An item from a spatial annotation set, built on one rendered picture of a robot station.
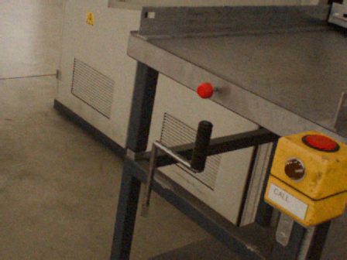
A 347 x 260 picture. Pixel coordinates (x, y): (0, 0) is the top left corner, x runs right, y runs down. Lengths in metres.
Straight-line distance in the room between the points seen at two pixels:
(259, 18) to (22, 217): 1.11
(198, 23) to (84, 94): 1.45
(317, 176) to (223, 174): 1.43
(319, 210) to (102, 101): 2.03
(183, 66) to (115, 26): 1.36
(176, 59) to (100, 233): 1.02
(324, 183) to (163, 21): 0.75
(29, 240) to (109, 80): 0.90
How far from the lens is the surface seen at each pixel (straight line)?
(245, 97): 1.16
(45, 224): 2.19
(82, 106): 2.90
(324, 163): 0.77
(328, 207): 0.83
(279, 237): 0.88
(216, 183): 2.23
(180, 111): 2.32
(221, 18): 1.56
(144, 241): 2.16
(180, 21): 1.47
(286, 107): 1.10
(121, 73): 2.60
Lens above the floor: 1.19
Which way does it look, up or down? 22 degrees down
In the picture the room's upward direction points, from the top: 10 degrees clockwise
